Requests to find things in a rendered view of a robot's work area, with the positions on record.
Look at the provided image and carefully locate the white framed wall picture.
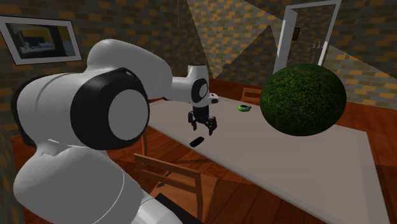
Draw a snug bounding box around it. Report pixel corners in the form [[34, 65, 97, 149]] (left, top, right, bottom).
[[0, 15, 83, 66]]

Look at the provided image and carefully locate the grey table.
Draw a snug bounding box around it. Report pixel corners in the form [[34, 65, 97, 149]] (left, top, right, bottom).
[[147, 95, 391, 224]]

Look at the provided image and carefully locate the white door frame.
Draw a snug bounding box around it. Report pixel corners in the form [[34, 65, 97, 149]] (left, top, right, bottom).
[[272, 0, 342, 74]]

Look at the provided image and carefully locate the dark green mossy ball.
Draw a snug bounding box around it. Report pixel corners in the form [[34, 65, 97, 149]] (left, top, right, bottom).
[[259, 63, 347, 137]]

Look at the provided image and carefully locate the wooden chair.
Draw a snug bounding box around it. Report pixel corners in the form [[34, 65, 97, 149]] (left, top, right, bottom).
[[241, 87, 263, 106], [134, 153, 204, 221]]

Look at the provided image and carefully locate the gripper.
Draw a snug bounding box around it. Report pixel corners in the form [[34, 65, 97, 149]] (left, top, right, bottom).
[[187, 106, 218, 136]]

